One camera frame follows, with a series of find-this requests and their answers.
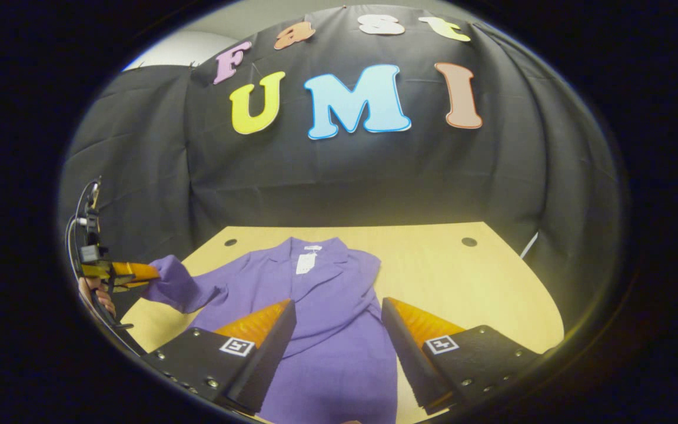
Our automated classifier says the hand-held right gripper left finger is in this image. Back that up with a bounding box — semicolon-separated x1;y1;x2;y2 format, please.
142;299;297;414

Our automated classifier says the purple jacket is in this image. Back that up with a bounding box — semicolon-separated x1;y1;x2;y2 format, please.
142;237;401;424

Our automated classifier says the black backdrop cloth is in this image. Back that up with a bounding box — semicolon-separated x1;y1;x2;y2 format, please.
59;5;622;354

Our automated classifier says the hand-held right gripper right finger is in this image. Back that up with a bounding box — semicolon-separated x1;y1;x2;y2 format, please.
381;297;543;414

